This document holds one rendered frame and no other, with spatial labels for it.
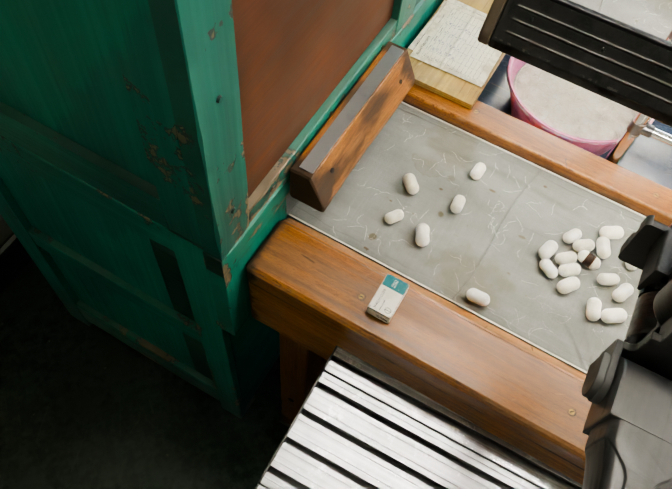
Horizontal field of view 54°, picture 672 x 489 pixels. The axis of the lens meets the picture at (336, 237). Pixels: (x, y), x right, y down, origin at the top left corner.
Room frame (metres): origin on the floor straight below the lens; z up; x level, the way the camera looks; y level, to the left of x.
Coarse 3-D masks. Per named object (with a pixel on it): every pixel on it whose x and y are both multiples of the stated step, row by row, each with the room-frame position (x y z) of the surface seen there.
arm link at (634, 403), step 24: (624, 360) 0.22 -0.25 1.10; (624, 384) 0.19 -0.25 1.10; (648, 384) 0.20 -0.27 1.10; (600, 408) 0.18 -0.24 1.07; (624, 408) 0.17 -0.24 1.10; (648, 408) 0.18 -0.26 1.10; (600, 432) 0.16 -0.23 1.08; (624, 432) 0.16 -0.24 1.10; (648, 432) 0.16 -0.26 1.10; (600, 456) 0.14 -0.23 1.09; (624, 456) 0.14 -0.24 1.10; (648, 456) 0.14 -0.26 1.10; (600, 480) 0.12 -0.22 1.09; (624, 480) 0.12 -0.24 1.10; (648, 480) 0.12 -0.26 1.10
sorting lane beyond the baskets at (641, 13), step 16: (576, 0) 1.11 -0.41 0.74; (592, 0) 1.12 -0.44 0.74; (608, 0) 1.12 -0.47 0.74; (624, 0) 1.13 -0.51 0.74; (640, 0) 1.14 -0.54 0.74; (656, 0) 1.14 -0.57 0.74; (624, 16) 1.08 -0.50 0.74; (640, 16) 1.09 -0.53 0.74; (656, 16) 1.10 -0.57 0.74; (656, 32) 1.05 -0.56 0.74
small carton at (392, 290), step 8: (384, 280) 0.42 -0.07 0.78; (392, 280) 0.42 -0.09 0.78; (400, 280) 0.43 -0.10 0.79; (384, 288) 0.41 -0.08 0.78; (392, 288) 0.41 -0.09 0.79; (400, 288) 0.41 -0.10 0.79; (376, 296) 0.40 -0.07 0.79; (384, 296) 0.40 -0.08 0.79; (392, 296) 0.40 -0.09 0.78; (400, 296) 0.40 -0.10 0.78; (376, 304) 0.38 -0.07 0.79; (384, 304) 0.39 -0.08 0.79; (392, 304) 0.39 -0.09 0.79; (368, 312) 0.38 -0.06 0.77; (376, 312) 0.37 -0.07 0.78; (384, 312) 0.37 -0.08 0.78; (392, 312) 0.38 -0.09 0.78; (384, 320) 0.37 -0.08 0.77
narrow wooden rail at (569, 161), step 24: (408, 96) 0.79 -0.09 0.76; (432, 96) 0.79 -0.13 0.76; (456, 120) 0.75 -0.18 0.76; (480, 120) 0.75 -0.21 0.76; (504, 120) 0.76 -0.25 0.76; (504, 144) 0.72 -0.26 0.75; (528, 144) 0.71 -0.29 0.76; (552, 144) 0.72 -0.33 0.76; (552, 168) 0.68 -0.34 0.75; (576, 168) 0.68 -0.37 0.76; (600, 168) 0.68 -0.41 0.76; (624, 168) 0.69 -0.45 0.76; (600, 192) 0.65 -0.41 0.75; (624, 192) 0.64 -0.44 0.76; (648, 192) 0.65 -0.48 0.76
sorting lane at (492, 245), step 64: (384, 128) 0.73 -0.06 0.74; (448, 128) 0.75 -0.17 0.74; (384, 192) 0.60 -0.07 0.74; (448, 192) 0.62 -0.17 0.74; (512, 192) 0.63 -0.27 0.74; (576, 192) 0.65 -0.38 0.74; (384, 256) 0.48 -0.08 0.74; (448, 256) 0.50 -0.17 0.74; (512, 256) 0.51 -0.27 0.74; (512, 320) 0.41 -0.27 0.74; (576, 320) 0.42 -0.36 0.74
